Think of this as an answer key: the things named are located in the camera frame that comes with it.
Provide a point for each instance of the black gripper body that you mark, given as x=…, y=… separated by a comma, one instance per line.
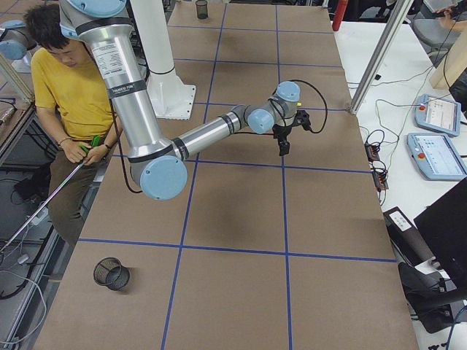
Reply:
x=282, y=133

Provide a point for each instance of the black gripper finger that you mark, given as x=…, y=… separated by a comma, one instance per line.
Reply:
x=284, y=148

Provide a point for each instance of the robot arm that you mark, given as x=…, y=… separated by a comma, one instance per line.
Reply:
x=129, y=41
x=16, y=40

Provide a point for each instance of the red fire extinguisher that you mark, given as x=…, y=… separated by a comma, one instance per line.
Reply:
x=339, y=14

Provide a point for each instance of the near teach pendant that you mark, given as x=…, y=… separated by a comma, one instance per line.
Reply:
x=436, y=157

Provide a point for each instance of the teach pendant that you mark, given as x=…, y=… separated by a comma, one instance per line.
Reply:
x=438, y=114
x=436, y=157

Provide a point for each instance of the far black mesh cup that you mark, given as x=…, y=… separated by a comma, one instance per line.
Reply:
x=201, y=9

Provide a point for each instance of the black mesh cup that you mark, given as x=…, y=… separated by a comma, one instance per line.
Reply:
x=111, y=273
x=201, y=9

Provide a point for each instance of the far teach pendant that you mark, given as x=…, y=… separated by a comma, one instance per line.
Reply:
x=438, y=114

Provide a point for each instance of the black power adapter box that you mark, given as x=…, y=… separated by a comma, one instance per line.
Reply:
x=407, y=239

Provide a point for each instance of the black monitor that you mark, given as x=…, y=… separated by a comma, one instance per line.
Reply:
x=442, y=226

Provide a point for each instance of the person in yellow shirt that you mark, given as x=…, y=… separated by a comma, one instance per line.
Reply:
x=73, y=107

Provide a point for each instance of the near black mesh cup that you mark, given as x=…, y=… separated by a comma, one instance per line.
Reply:
x=111, y=273

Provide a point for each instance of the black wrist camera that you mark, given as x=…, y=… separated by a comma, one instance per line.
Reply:
x=302, y=119

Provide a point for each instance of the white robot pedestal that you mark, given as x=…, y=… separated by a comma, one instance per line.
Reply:
x=170, y=97

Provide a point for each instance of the aluminium frame post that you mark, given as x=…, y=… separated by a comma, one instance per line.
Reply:
x=388, y=35

